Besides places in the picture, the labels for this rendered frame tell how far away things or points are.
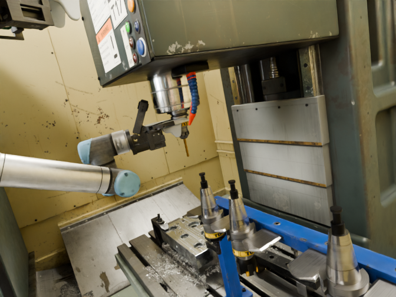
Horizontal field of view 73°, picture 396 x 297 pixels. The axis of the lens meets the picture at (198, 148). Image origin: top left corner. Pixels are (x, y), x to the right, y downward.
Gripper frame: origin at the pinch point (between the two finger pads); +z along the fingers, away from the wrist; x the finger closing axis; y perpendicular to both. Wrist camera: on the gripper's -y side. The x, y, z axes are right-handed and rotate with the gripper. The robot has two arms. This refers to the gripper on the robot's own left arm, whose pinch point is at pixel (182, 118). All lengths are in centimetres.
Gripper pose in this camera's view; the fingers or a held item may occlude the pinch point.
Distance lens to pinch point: 94.1
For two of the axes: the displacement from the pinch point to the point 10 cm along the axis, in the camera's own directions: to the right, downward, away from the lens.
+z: 9.3, -2.9, 2.1
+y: 2.5, 9.4, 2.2
